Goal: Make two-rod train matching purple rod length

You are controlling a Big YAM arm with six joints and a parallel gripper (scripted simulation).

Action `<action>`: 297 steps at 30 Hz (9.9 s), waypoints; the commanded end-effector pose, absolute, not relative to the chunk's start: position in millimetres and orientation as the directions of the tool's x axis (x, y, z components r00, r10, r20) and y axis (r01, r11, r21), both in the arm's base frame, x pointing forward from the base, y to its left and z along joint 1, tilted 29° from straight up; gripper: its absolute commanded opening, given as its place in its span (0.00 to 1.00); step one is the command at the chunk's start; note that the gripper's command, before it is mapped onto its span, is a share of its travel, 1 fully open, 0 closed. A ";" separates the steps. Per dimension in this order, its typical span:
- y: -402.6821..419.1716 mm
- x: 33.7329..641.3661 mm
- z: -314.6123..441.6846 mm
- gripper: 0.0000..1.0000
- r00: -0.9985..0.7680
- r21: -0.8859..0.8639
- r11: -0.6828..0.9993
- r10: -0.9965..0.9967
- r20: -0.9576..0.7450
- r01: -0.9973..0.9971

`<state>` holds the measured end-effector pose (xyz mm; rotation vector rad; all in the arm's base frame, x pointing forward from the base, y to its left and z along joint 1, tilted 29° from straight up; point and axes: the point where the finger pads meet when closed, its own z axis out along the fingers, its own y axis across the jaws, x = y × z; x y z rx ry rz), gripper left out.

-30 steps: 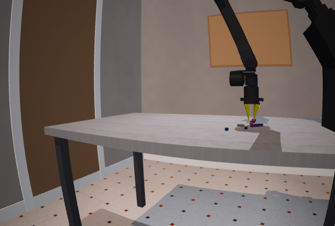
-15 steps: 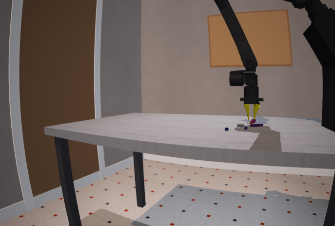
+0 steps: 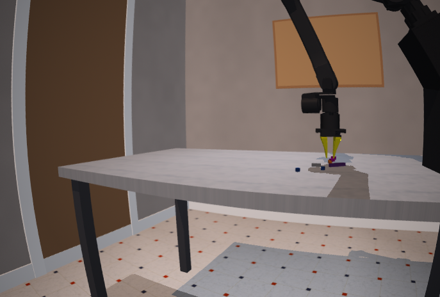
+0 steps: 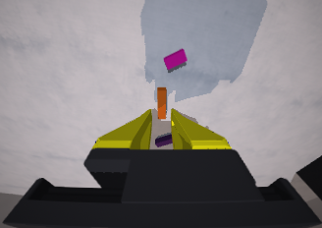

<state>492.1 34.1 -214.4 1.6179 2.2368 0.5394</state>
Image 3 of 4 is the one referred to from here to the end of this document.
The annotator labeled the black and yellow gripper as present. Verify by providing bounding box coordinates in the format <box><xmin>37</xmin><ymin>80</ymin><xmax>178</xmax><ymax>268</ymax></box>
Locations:
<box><xmin>316</xmin><ymin>113</ymin><xmax>346</xmax><ymax>158</ymax></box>

